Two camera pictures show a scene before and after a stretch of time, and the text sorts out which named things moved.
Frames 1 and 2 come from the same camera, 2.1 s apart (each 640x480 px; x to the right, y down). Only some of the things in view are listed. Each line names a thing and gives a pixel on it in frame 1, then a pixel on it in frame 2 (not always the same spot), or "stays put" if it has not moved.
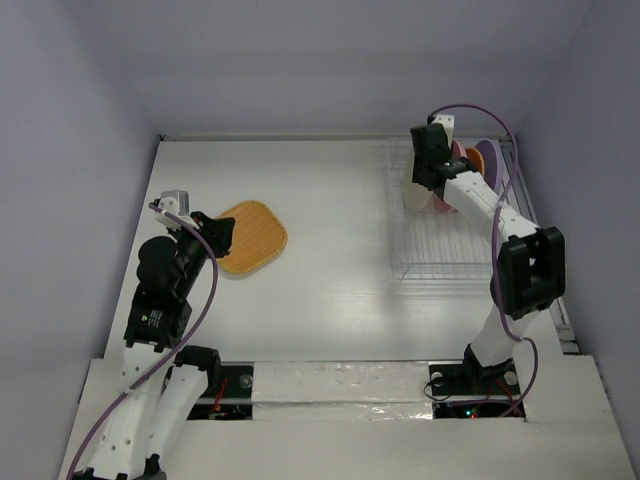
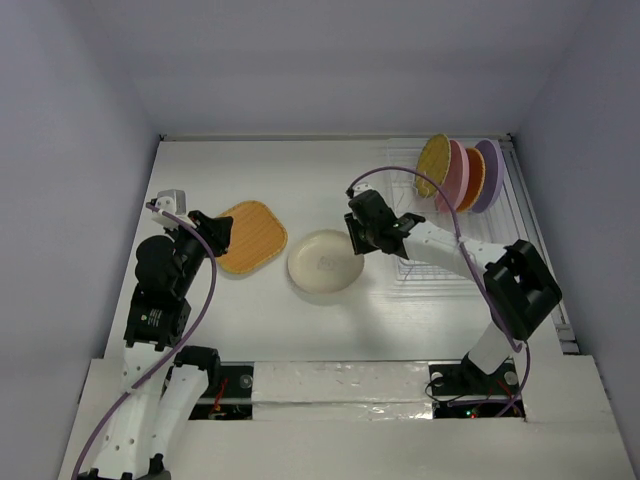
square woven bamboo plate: x=259 y=237 stays put
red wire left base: x=219 y=396 stays put
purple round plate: x=493 y=163 stays put
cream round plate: x=417 y=198 to x=325 y=263
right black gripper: x=423 y=175 to x=361 y=232
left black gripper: x=218 y=231 stays put
